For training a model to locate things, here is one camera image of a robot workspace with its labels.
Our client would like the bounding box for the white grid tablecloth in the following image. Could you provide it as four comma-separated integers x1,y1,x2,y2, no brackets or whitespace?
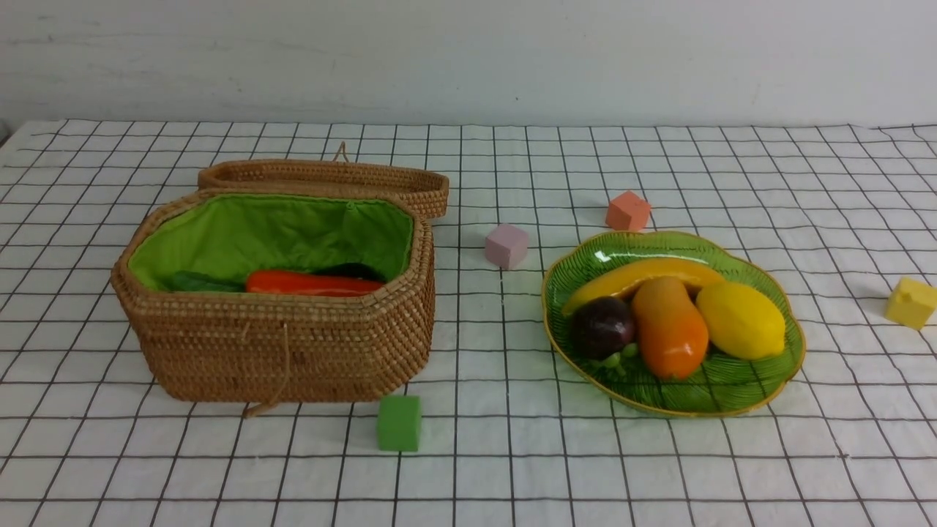
1,120,936,526

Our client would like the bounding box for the woven wicker basket lid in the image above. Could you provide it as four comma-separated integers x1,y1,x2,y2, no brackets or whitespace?
198,143,449,219

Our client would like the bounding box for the pink foam cube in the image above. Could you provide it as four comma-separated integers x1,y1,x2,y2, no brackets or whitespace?
485,223,529,269

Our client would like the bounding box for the yellow toy lemon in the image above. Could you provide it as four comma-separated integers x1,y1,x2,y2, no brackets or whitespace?
695,281,786,361

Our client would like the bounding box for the green foam cube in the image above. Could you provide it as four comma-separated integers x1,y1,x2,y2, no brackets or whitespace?
377,395,422,452

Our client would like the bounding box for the yellow foam cube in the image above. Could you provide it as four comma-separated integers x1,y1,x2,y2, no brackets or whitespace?
884,277,936,332

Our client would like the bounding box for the purple toy eggplant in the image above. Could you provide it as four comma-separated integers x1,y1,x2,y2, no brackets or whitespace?
313,261,387,283

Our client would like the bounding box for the orange foam cube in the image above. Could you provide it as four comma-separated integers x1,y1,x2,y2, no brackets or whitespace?
605,190,652,231

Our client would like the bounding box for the woven wicker basket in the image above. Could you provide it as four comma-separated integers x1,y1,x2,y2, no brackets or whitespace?
110,189,436,416

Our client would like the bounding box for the orange toy mango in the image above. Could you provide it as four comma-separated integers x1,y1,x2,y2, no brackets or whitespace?
630,277,710,381

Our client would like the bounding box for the yellow toy banana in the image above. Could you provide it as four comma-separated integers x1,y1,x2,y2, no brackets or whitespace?
560,257,725,317

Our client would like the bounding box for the orange toy carrot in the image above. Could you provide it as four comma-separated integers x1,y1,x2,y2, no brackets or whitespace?
170,270,386,297

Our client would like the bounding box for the purple toy mangosteen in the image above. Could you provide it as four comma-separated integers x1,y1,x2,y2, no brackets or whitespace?
569,296,637,362

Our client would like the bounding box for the green glass leaf plate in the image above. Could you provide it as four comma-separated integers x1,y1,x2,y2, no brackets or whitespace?
541,231,805,417

